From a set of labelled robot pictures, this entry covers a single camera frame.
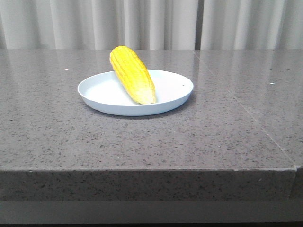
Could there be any yellow corn cob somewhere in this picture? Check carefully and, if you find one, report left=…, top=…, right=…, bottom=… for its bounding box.
left=110, top=46, right=156, bottom=105

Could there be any light blue round plate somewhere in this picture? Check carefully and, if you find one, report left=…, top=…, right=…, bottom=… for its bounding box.
left=78, top=70, right=194, bottom=116

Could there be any grey pleated curtain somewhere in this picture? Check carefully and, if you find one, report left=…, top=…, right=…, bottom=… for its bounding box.
left=0, top=0, right=303, bottom=50

